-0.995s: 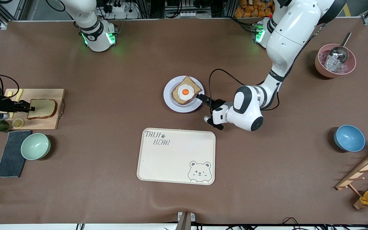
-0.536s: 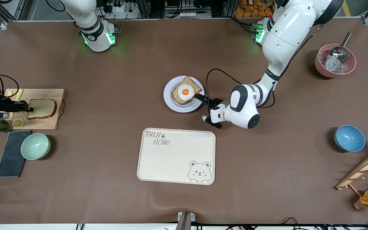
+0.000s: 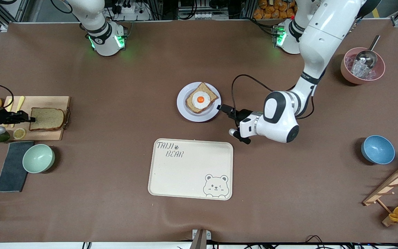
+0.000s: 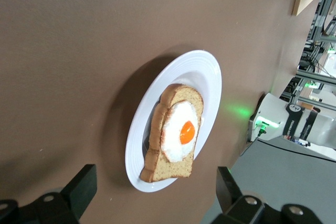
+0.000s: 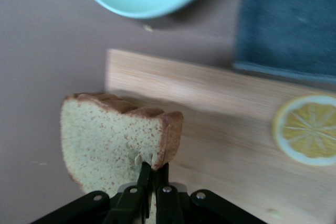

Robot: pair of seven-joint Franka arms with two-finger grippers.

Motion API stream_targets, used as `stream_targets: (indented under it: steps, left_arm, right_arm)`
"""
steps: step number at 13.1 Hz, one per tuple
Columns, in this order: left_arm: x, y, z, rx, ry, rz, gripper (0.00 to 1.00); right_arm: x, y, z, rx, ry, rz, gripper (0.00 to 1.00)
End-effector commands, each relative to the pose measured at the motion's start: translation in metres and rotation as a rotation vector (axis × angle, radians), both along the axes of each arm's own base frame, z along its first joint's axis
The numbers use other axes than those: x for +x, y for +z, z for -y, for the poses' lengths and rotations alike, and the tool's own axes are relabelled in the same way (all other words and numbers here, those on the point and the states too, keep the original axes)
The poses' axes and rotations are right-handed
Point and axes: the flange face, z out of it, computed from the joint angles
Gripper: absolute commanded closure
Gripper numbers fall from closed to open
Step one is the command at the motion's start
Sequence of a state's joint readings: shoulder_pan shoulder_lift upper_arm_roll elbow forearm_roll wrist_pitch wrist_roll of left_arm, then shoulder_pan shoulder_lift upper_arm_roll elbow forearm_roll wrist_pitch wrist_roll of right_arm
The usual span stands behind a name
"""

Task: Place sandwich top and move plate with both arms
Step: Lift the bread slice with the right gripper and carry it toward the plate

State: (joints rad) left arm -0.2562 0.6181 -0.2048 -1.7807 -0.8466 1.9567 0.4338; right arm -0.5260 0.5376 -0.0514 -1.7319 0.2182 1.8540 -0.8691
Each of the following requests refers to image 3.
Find brown bread slice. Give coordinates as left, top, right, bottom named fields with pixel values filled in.
left=186, top=82, right=219, bottom=114
left=29, top=107, right=65, bottom=131

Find fried egg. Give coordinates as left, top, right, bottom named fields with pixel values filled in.
left=192, top=91, right=210, bottom=109

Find round pale lilac plate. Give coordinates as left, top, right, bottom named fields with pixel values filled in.
left=177, top=82, right=221, bottom=122

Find yellow plastic knife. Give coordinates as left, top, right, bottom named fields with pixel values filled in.
left=12, top=96, right=25, bottom=113

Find wooden cutting board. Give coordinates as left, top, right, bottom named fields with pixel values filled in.
left=0, top=96, right=71, bottom=141

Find mint green bowl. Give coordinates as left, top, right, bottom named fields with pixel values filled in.
left=22, top=144, right=55, bottom=174

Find dark grey cloth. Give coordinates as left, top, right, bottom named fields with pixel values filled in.
left=0, top=141, right=35, bottom=193

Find cream tray with bear print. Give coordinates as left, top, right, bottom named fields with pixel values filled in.
left=148, top=138, right=234, bottom=201

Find white power strip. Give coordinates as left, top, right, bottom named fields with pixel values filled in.
left=194, top=12, right=228, bottom=20

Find pile of orange snacks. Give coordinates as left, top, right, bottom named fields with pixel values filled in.
left=253, top=0, right=297, bottom=20

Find pink bowl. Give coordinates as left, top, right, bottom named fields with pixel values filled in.
left=341, top=47, right=386, bottom=85

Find clear ice cubes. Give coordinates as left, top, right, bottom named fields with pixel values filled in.
left=345, top=55, right=376, bottom=80

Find metal scoop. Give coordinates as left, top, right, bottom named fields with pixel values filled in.
left=351, top=35, right=381, bottom=75

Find power strip with black plugs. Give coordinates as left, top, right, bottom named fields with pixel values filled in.
left=111, top=0, right=151, bottom=21

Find blue bowl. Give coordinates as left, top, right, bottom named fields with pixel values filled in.
left=361, top=135, right=396, bottom=165

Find wooden peg rack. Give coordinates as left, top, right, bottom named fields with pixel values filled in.
left=362, top=159, right=398, bottom=228

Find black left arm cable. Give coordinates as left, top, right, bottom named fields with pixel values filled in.
left=231, top=74, right=276, bottom=120

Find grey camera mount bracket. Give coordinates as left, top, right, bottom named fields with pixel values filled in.
left=189, top=229, right=212, bottom=249

